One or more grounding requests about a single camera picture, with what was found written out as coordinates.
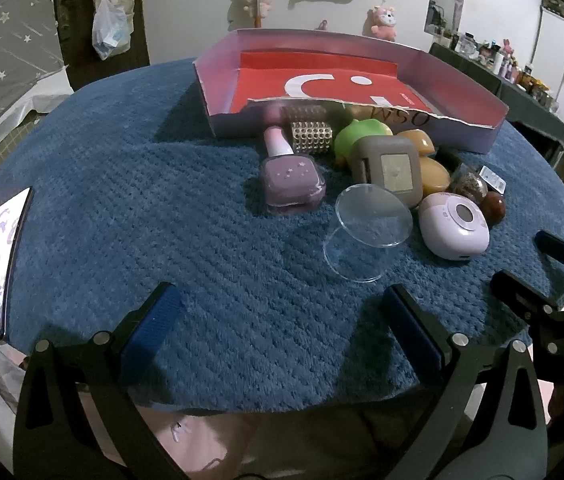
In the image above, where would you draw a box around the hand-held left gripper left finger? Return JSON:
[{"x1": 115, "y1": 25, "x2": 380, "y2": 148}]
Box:
[{"x1": 12, "y1": 281, "x2": 185, "y2": 480}]

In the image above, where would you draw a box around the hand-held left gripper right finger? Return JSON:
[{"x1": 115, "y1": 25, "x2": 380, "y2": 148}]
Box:
[{"x1": 384, "y1": 284, "x2": 550, "y2": 480}]

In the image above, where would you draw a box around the lilac round case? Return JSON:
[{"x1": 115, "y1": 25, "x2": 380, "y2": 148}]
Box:
[{"x1": 418, "y1": 192, "x2": 491, "y2": 262}]

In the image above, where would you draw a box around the clear round plastic container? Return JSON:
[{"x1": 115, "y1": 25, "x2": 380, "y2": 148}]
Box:
[{"x1": 323, "y1": 183, "x2": 413, "y2": 282}]

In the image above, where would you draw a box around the grey square compact case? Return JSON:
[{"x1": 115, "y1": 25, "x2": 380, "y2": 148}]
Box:
[{"x1": 352, "y1": 136, "x2": 425, "y2": 208}]

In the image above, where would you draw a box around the purple nail polish bottle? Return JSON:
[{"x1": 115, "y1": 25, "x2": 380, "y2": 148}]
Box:
[{"x1": 260, "y1": 126, "x2": 327, "y2": 217}]

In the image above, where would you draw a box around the gold rhinestone cylinder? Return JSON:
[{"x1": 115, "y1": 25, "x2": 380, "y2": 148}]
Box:
[{"x1": 289, "y1": 121, "x2": 333, "y2": 156}]

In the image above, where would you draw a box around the pink cardboard box red liner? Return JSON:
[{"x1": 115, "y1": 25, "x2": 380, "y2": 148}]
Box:
[{"x1": 193, "y1": 29, "x2": 511, "y2": 153}]

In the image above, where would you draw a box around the dark cloth-covered table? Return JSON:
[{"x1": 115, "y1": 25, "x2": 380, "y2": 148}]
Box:
[{"x1": 429, "y1": 42, "x2": 564, "y2": 148}]

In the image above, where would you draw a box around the person's pink clothing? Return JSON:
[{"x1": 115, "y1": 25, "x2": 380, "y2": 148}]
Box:
[{"x1": 0, "y1": 350, "x2": 462, "y2": 480}]

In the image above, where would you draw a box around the row of small bottles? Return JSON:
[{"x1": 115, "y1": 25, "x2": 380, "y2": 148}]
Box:
[{"x1": 442, "y1": 30, "x2": 562, "y2": 111}]

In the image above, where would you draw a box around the dark brown door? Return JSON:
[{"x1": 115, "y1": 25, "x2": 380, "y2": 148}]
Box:
[{"x1": 52, "y1": 0, "x2": 150, "y2": 93}]

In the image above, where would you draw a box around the pink plush cow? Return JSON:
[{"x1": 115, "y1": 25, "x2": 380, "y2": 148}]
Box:
[{"x1": 371, "y1": 5, "x2": 399, "y2": 42}]

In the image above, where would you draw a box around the clear plastic bag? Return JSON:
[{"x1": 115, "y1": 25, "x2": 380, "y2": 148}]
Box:
[{"x1": 92, "y1": 0, "x2": 133, "y2": 61}]

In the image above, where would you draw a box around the grey star-print sheet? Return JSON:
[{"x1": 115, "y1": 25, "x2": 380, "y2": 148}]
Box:
[{"x1": 0, "y1": 0, "x2": 75, "y2": 161}]

